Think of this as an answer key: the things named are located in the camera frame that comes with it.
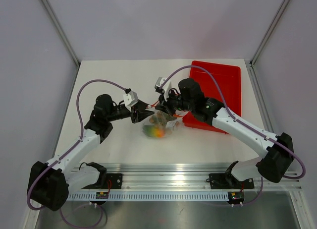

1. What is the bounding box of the brown toy longan bunch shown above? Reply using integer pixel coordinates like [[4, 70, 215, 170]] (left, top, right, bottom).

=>
[[143, 111, 180, 137]]

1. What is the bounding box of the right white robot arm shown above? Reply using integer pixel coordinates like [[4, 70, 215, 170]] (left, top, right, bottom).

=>
[[155, 77, 294, 188]]

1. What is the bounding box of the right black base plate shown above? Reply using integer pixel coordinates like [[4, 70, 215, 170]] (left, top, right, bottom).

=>
[[206, 173, 255, 189]]

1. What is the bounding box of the right aluminium corner post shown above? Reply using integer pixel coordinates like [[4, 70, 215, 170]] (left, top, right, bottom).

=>
[[250, 0, 292, 68]]

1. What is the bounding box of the left small circuit board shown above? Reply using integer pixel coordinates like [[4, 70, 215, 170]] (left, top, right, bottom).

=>
[[96, 192, 109, 200]]

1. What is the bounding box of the right small circuit board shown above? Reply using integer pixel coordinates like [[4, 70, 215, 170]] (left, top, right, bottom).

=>
[[228, 191, 245, 202]]

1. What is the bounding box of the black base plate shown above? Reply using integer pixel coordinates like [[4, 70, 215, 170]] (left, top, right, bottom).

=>
[[206, 173, 255, 189], [84, 173, 123, 189]]

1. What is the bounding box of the aluminium corner post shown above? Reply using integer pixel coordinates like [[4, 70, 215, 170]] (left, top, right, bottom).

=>
[[250, 0, 292, 68], [39, 0, 81, 69]]

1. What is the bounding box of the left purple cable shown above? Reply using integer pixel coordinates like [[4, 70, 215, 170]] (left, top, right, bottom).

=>
[[26, 79, 130, 226]]

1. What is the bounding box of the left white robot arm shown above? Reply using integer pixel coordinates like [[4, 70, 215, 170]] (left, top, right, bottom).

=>
[[27, 91, 154, 211]]

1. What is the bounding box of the green orange toy mango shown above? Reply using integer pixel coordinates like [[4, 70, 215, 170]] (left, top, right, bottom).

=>
[[143, 125, 165, 138]]

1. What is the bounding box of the small circuit board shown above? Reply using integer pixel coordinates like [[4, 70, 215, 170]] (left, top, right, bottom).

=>
[[228, 191, 245, 202], [96, 192, 109, 200]]

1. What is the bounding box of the red plastic tray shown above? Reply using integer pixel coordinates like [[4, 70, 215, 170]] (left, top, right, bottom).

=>
[[183, 60, 242, 134]]

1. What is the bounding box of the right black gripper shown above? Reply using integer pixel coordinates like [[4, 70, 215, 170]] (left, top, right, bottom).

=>
[[156, 87, 195, 117]]

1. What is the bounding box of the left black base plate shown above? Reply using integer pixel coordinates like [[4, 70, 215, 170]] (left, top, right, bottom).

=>
[[84, 173, 123, 189]]

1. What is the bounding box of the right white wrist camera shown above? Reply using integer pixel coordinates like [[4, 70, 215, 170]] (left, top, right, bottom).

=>
[[155, 77, 172, 101]]

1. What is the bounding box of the white slotted cable duct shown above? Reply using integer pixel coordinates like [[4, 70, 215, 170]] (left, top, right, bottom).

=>
[[67, 191, 229, 202]]

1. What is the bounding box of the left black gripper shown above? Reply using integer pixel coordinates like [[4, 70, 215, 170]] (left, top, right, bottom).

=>
[[106, 100, 154, 124]]

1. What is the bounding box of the aluminium rail frame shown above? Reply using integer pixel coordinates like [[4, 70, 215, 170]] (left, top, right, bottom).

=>
[[33, 163, 303, 192]]

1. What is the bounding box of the left aluminium corner post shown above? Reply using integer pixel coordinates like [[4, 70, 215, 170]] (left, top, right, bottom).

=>
[[39, 0, 81, 69]]

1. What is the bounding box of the clear orange zip top bag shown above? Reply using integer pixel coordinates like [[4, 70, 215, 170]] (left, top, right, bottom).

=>
[[142, 101, 187, 138]]

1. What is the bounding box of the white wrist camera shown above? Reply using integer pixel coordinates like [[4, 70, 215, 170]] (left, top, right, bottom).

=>
[[123, 90, 139, 108], [155, 77, 172, 101]]

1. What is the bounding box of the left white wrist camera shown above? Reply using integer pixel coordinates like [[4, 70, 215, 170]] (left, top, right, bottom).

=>
[[123, 90, 139, 108]]

